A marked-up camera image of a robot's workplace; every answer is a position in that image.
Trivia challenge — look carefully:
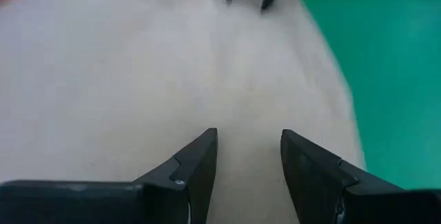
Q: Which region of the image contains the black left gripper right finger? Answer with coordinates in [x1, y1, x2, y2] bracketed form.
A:
[280, 129, 404, 224]

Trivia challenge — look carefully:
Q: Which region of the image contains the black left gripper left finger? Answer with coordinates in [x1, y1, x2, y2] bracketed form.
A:
[132, 127, 218, 224]

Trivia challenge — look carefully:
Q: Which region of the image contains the beige khaki garment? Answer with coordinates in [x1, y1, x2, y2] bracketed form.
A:
[0, 0, 367, 224]

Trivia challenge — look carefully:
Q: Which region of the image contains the green table mat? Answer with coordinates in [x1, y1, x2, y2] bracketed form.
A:
[298, 0, 441, 191]

